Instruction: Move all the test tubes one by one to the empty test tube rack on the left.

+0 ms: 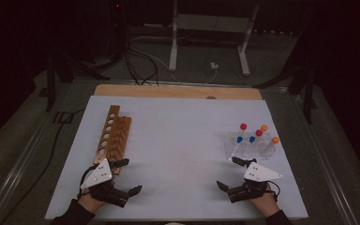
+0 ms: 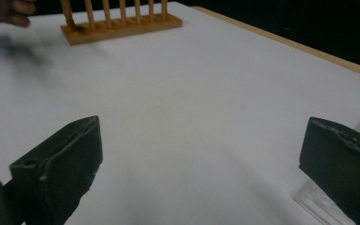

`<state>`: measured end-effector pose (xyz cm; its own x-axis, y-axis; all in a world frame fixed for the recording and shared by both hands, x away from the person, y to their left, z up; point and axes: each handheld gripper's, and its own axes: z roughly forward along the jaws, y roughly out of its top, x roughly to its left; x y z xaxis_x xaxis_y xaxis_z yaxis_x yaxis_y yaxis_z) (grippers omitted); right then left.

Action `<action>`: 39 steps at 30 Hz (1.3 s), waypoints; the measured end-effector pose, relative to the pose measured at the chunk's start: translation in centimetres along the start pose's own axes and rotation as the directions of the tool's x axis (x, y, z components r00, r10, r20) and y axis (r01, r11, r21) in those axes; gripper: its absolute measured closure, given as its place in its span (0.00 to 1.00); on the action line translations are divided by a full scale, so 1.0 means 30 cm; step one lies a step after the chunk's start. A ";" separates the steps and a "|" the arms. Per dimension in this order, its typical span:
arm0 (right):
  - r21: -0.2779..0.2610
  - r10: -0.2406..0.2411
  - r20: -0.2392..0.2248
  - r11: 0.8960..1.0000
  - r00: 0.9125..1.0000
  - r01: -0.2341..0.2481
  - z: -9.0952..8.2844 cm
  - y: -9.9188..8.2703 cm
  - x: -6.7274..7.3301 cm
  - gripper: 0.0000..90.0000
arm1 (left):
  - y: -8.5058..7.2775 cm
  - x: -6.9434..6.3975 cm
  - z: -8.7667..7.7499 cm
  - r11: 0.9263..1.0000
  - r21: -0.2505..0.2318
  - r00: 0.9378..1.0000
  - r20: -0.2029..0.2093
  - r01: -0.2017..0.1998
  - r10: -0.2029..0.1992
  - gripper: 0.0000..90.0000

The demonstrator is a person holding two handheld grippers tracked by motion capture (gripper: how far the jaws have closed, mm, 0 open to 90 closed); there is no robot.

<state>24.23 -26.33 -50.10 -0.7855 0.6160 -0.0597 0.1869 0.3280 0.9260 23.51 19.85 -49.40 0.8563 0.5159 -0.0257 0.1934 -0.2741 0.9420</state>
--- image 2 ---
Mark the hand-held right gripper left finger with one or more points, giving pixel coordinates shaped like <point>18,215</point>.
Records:
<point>62,162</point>

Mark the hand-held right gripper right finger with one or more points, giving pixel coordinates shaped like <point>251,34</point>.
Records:
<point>340,165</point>

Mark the wooden test tube rack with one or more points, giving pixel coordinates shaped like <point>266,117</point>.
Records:
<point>122,29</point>

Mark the white table mat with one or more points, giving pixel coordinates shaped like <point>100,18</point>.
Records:
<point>184,93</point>

